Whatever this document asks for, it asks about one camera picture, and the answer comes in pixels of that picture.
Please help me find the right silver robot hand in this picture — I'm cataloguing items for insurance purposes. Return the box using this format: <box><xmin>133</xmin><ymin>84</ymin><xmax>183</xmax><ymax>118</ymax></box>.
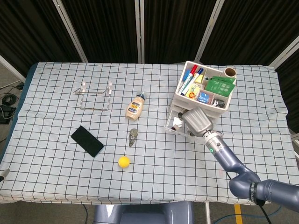
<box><xmin>178</xmin><ymin>107</ymin><xmax>214</xmax><ymax>138</ymax></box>

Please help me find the white desk organizer with drawers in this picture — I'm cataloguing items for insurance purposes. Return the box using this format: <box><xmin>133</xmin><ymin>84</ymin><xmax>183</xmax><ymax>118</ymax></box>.
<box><xmin>171</xmin><ymin>60</ymin><xmax>237</xmax><ymax>123</ymax></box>

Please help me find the blue plastic packet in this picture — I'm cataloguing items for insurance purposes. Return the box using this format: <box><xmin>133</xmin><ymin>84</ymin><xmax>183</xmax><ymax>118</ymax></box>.
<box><xmin>197</xmin><ymin>91</ymin><xmax>211</xmax><ymax>104</ymax></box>

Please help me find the black binder clip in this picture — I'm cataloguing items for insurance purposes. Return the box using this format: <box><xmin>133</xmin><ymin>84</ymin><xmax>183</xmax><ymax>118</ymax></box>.
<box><xmin>211</xmin><ymin>98</ymin><xmax>226</xmax><ymax>109</ymax></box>

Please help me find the yellow snack packet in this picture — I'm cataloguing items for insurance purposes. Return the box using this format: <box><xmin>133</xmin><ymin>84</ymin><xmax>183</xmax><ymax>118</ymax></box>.
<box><xmin>187</xmin><ymin>84</ymin><xmax>202</xmax><ymax>99</ymax></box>

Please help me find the green tea packet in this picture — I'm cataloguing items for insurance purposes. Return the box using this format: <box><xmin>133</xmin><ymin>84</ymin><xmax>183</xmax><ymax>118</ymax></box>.
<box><xmin>205</xmin><ymin>78</ymin><xmax>235</xmax><ymax>97</ymax></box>
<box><xmin>211</xmin><ymin>75</ymin><xmax>236</xmax><ymax>84</ymax></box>

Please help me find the blue cap whiteboard marker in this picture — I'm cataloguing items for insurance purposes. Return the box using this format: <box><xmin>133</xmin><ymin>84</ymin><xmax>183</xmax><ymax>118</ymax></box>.
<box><xmin>181</xmin><ymin>68</ymin><xmax>204</xmax><ymax>96</ymax></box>

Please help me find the red cap whiteboard marker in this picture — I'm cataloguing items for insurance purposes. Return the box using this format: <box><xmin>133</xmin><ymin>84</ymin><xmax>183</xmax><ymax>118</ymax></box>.
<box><xmin>178</xmin><ymin>64</ymin><xmax>199</xmax><ymax>93</ymax></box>

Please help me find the brown cardboard tube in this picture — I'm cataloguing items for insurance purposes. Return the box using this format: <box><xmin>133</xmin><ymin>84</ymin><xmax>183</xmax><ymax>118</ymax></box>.
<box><xmin>224</xmin><ymin>67</ymin><xmax>237</xmax><ymax>79</ymax></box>

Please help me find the beige mayonnaise squeeze bottle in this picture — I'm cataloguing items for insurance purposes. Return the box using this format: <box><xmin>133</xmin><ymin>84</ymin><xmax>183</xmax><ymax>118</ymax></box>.
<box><xmin>125</xmin><ymin>91</ymin><xmax>146</xmax><ymax>122</ymax></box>

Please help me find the blue checked tablecloth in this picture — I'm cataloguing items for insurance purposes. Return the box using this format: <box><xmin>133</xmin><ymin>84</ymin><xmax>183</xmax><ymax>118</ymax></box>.
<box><xmin>0</xmin><ymin>61</ymin><xmax>299</xmax><ymax>205</ymax></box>

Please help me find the yellow foam ball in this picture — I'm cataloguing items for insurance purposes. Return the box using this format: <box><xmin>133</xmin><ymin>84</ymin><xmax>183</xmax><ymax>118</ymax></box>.
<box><xmin>118</xmin><ymin>155</ymin><xmax>131</xmax><ymax>168</ymax></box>

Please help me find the grey-blue robot torso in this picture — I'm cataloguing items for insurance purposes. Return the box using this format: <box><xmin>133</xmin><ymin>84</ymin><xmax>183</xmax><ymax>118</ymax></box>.
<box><xmin>93</xmin><ymin>201</ymin><xmax>195</xmax><ymax>224</ymax></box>

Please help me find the black smartphone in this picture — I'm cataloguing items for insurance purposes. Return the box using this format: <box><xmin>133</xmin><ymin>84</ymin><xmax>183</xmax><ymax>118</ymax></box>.
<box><xmin>71</xmin><ymin>125</ymin><xmax>105</xmax><ymax>158</ymax></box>

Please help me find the black folding screen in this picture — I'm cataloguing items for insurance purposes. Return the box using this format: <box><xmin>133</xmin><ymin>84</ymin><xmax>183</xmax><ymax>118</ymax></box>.
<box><xmin>0</xmin><ymin>0</ymin><xmax>299</xmax><ymax>131</ymax></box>

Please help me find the black power adapter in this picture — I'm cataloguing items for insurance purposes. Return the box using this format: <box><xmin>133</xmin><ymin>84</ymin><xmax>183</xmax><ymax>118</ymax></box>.
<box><xmin>0</xmin><ymin>105</ymin><xmax>17</xmax><ymax>125</ymax></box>

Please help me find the metal wire phone stand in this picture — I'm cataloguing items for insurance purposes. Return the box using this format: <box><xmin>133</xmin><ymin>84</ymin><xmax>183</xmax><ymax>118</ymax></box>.
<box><xmin>74</xmin><ymin>81</ymin><xmax>114</xmax><ymax>111</ymax></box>

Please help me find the black cable coil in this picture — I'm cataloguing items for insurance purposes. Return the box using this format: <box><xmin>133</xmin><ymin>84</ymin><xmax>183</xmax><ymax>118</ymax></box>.
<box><xmin>1</xmin><ymin>93</ymin><xmax>19</xmax><ymax>106</ymax></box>

